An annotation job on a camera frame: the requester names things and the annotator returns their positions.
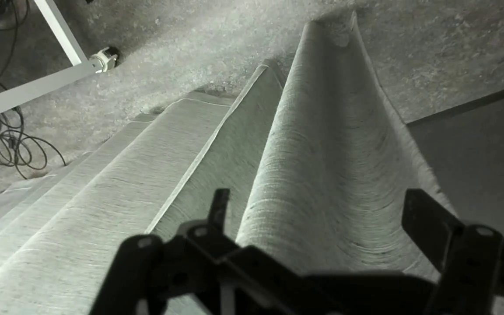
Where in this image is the large white table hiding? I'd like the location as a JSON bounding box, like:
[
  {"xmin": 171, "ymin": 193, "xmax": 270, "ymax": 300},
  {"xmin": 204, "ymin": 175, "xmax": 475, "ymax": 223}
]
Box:
[{"xmin": 0, "ymin": 0, "xmax": 120, "ymax": 128}]

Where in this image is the black floor cable coil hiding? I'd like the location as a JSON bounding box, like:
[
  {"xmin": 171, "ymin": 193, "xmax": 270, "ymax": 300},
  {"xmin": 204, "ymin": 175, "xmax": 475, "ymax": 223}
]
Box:
[{"xmin": 0, "ymin": 107, "xmax": 67, "ymax": 182}]

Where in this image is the grey fabric curtain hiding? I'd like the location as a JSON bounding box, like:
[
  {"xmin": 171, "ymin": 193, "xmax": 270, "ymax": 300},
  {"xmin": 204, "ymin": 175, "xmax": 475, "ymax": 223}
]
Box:
[{"xmin": 0, "ymin": 9, "xmax": 468, "ymax": 315}]

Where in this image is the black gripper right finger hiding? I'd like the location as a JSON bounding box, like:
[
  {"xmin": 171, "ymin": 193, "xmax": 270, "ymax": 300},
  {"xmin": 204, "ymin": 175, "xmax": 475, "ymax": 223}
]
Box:
[{"xmin": 400, "ymin": 188, "xmax": 504, "ymax": 315}]

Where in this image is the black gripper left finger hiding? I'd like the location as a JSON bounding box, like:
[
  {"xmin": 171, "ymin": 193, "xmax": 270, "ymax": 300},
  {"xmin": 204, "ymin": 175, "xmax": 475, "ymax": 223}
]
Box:
[{"xmin": 90, "ymin": 188, "xmax": 323, "ymax": 315}]

